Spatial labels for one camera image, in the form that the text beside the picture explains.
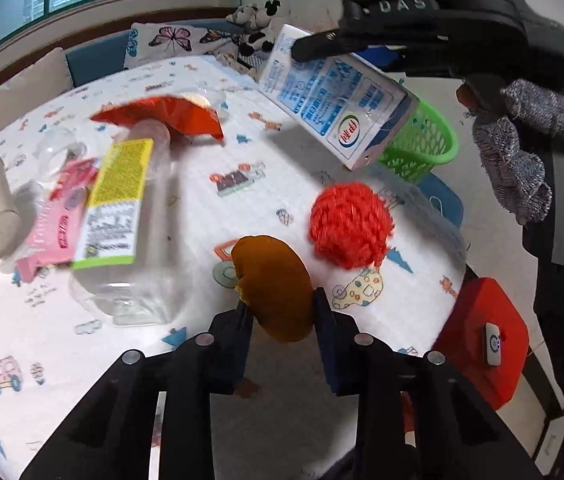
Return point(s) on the red yarn ball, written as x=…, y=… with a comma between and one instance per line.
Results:
x=352, y=222

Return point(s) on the printed blanket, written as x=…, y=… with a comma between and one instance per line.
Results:
x=262, y=195

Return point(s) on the brown round pouch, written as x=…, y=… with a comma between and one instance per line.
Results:
x=274, y=285

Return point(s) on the blue sofa back cushion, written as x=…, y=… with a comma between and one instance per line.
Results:
x=96, y=57

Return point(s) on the small white device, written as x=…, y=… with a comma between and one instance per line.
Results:
x=492, y=345

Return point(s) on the pink packet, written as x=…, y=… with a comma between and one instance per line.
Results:
x=56, y=225

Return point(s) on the person's right hand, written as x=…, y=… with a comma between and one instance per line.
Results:
x=542, y=140

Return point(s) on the clear plastic container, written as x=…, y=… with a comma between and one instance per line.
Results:
x=59, y=152

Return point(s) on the black white plush toy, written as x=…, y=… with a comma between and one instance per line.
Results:
x=254, y=20

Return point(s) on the white blue milk carton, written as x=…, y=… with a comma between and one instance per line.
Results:
x=332, y=105

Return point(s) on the green plastic basket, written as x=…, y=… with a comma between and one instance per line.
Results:
x=427, y=145

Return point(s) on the blue stool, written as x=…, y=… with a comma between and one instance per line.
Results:
x=442, y=200

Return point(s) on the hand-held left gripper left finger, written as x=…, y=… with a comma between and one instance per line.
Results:
x=241, y=342

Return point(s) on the small brown peel scrap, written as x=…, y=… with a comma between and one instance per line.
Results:
x=248, y=388

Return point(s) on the large butterfly print pillow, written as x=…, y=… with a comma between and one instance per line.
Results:
x=171, y=42

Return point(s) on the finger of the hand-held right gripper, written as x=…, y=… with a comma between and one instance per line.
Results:
x=387, y=57
x=322, y=45

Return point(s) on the clear bottle with yellow label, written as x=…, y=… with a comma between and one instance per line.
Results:
x=126, y=240

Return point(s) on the red snack bag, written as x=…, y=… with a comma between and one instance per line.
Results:
x=181, y=117

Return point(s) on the red stool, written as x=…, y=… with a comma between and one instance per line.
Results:
x=467, y=340

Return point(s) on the beige cushion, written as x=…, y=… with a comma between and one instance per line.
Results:
x=16, y=85

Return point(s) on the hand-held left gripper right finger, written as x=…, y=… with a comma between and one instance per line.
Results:
x=329, y=342

